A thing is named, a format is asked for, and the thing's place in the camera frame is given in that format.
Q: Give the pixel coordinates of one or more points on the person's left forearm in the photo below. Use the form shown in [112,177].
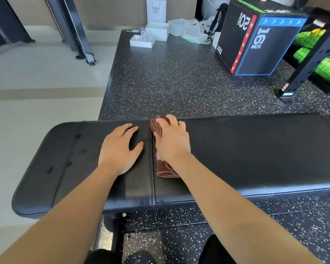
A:
[60,222]

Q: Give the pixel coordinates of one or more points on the brown cleaning cloth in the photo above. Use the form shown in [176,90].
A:
[154,126]

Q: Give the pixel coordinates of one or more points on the person's right hand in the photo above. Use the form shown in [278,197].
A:
[173,142]

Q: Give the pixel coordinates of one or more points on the white exercise ball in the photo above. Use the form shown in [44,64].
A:
[214,5]
[280,0]

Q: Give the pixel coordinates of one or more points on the person's right leg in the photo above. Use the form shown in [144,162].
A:
[214,252]

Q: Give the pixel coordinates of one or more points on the white printed box lid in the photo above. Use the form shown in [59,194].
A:
[156,10]

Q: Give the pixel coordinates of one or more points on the black machine frame leg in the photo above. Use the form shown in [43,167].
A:
[71,30]

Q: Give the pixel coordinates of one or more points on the person's left leg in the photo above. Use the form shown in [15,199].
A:
[121,258]

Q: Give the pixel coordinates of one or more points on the green foam roller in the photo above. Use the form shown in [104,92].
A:
[328,70]
[308,38]

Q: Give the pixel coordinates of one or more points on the black padded weight bench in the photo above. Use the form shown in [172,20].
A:
[250,153]

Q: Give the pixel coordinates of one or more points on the flat white box tray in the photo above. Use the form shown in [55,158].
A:
[141,42]

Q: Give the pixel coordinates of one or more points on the person's right forearm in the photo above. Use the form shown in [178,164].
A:
[236,217]

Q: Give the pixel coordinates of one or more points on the person's left hand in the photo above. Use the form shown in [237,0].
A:
[118,153]

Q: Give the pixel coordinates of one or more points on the black plyo box coloured borders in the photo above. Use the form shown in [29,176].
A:
[264,57]

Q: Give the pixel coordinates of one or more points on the clear plastic bags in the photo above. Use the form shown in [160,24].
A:
[195,32]

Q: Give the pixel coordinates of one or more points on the person's leg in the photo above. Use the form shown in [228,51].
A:
[121,258]
[214,252]

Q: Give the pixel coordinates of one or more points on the small white charger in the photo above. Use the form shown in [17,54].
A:
[142,31]

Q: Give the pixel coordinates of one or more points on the black perforated steel rack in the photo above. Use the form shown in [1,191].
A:
[305,68]

